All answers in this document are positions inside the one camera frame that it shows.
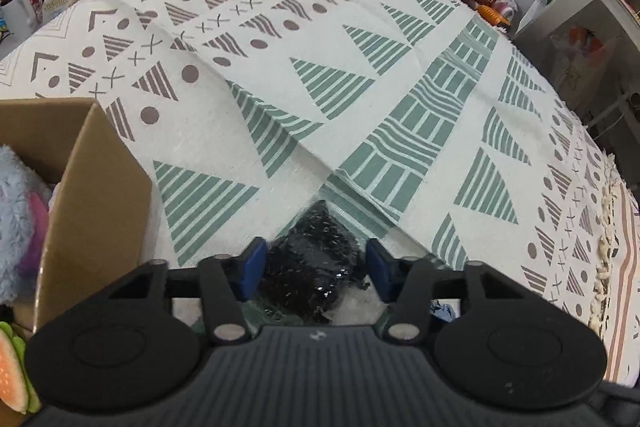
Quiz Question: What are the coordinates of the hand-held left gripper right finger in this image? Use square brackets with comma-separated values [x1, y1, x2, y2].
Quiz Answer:
[365, 238, 531, 344]

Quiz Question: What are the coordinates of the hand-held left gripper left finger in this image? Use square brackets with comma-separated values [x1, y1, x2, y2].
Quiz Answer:
[107, 237, 268, 347]

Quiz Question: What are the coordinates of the black glittery pouch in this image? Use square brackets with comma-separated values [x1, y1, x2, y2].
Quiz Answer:
[260, 199, 373, 325]

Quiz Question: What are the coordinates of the brown cardboard box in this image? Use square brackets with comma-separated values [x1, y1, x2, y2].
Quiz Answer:
[0, 97, 153, 415]

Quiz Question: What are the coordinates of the large blue-grey plush toy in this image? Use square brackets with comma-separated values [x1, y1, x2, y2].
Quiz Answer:
[0, 144, 53, 308]

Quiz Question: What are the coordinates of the burger plush toy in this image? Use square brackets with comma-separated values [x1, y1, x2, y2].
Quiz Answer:
[0, 321, 43, 415]

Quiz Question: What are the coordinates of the blue printed packet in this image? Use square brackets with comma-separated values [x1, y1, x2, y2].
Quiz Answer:
[429, 299, 461, 323]

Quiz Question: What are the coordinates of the green triangle patterned blanket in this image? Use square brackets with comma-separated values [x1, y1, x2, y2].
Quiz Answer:
[0, 0, 626, 328]

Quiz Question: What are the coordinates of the orange striped blanket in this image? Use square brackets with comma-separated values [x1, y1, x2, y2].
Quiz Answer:
[585, 157, 640, 388]

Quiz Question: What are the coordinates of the orange brush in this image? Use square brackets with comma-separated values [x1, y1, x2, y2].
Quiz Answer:
[475, 4, 513, 28]

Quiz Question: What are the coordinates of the printed plastic bag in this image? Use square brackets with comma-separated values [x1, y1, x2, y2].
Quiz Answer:
[550, 24, 616, 108]

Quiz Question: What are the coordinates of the white jug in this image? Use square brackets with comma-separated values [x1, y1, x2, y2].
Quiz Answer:
[0, 0, 38, 38]

